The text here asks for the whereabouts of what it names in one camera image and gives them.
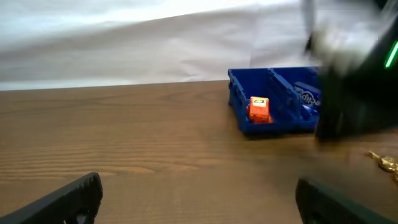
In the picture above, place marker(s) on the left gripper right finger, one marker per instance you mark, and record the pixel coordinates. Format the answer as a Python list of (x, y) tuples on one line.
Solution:
[(326, 205)]

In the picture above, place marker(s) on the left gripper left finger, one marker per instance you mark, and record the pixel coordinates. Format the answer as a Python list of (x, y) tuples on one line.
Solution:
[(62, 202)]

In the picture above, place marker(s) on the gold candy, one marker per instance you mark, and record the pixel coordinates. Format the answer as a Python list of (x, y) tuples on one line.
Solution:
[(386, 163)]

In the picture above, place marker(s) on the blue candy pack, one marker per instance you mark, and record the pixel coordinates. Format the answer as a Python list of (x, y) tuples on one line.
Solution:
[(308, 95), (308, 112)]

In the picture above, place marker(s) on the orange candy box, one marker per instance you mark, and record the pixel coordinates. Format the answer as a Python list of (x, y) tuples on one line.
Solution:
[(269, 119), (258, 109)]

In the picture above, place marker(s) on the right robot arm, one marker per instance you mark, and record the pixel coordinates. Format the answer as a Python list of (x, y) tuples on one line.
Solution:
[(357, 102)]

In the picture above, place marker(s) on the blue tray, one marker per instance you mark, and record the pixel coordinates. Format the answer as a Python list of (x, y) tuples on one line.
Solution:
[(264, 84)]

